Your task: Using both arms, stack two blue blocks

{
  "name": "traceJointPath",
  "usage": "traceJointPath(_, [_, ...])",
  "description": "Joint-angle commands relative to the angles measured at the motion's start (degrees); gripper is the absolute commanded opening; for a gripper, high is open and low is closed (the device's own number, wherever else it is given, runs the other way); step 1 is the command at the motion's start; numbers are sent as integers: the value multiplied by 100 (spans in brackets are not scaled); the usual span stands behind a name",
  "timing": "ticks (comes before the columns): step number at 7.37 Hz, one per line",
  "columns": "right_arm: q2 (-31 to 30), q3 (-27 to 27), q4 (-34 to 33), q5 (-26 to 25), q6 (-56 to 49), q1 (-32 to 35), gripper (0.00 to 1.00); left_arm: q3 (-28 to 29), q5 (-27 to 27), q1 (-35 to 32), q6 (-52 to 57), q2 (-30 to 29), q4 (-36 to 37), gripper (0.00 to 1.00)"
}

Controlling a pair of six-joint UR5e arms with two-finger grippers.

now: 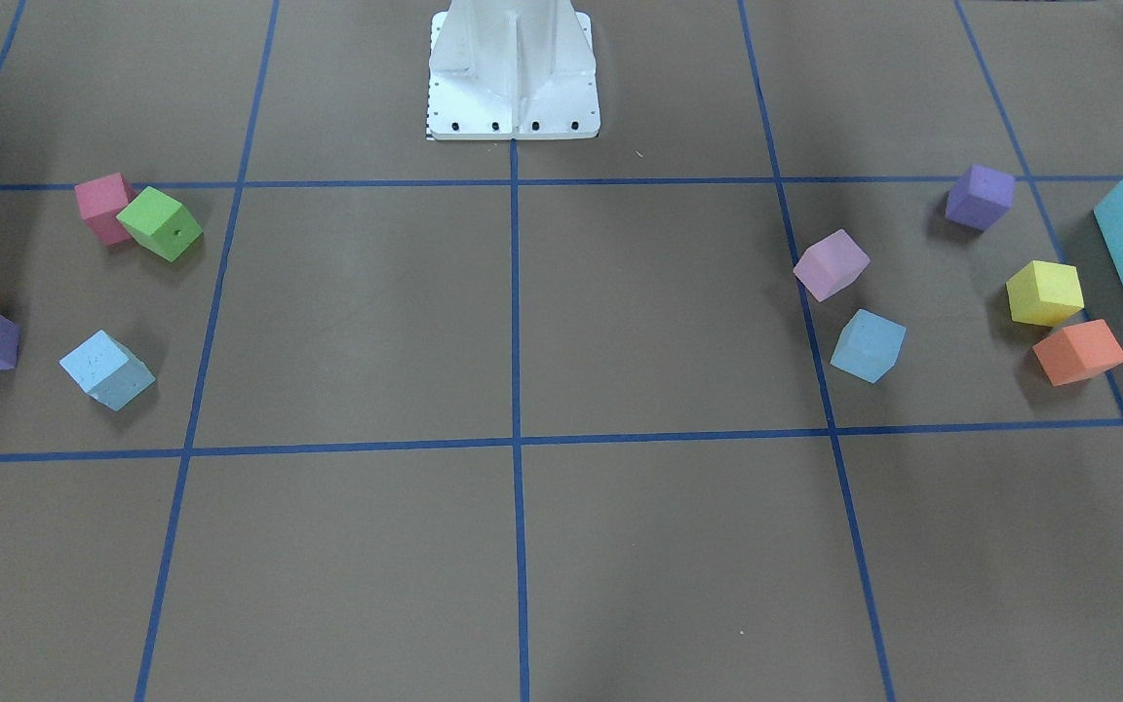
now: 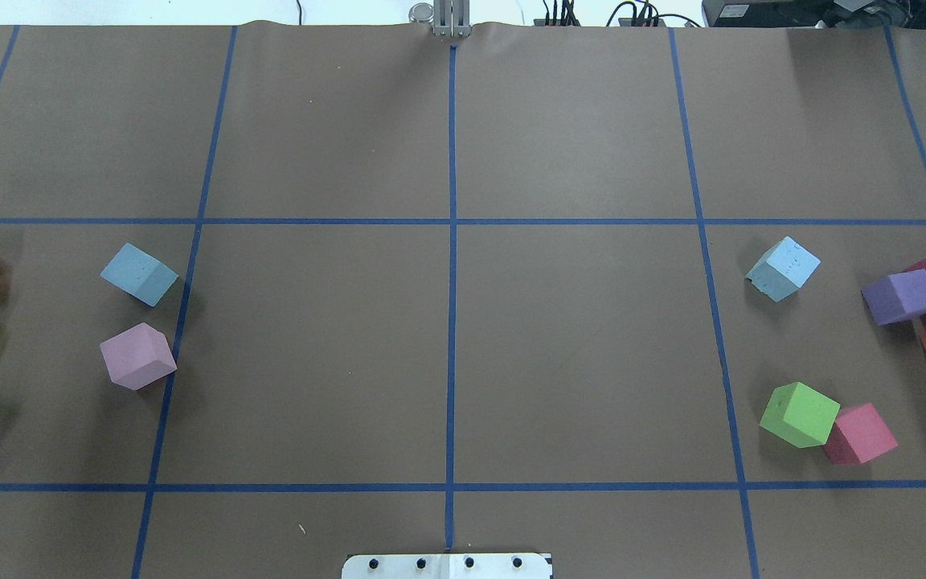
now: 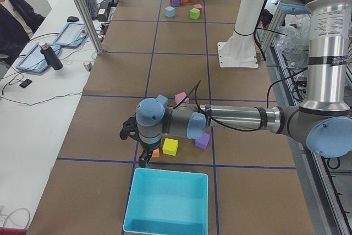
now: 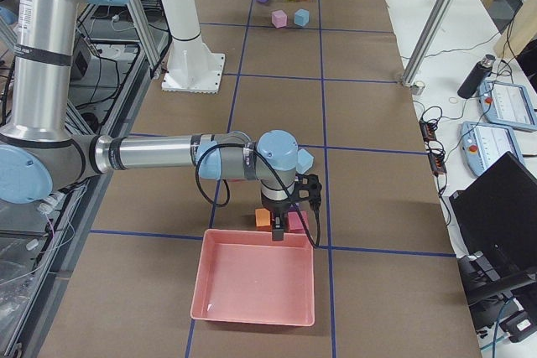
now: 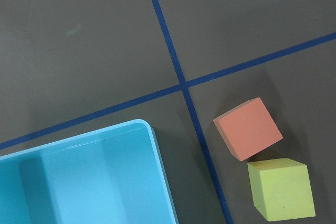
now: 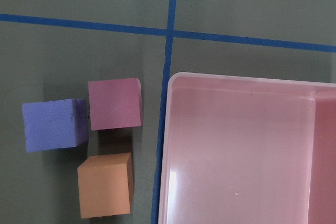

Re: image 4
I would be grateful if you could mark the aluminium frame post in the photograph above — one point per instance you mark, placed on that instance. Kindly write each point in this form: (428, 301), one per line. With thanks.
(433, 23)

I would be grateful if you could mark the teach pendant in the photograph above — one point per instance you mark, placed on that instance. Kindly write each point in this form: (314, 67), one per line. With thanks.
(507, 104)
(484, 143)

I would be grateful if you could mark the orange foam block near tray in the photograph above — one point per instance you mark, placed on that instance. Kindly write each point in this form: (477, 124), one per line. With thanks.
(262, 220)

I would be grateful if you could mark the light blue foam block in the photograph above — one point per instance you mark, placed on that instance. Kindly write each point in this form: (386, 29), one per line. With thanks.
(301, 18)
(305, 161)

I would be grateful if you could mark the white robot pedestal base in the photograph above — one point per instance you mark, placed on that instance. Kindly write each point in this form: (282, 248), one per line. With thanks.
(191, 66)

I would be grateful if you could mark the lower teach pendant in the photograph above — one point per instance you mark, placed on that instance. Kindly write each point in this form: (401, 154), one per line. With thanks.
(484, 143)

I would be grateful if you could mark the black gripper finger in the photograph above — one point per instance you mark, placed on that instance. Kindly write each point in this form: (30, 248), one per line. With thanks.
(277, 227)

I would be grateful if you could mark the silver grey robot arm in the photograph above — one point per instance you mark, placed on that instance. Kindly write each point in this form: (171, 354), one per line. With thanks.
(38, 156)

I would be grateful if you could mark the magenta foam block near tray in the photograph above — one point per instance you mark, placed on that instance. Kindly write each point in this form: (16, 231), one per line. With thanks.
(295, 220)

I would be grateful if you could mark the black laptop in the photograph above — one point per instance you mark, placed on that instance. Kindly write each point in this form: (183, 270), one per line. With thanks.
(496, 213)

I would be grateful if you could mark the pink plastic tray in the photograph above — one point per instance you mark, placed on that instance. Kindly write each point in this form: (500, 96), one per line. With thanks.
(246, 277)

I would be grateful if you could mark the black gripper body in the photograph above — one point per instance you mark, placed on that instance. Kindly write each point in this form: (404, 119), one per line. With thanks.
(277, 208)

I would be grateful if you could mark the black water bottle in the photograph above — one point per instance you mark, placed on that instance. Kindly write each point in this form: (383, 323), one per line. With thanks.
(481, 71)

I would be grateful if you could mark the light purple foam block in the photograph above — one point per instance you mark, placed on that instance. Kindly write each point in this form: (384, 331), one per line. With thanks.
(279, 19)

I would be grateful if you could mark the upper teach pendant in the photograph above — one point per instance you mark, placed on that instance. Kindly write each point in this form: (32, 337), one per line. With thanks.
(507, 104)

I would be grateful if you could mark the black orange connector strip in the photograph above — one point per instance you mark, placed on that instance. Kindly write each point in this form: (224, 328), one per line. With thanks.
(434, 148)

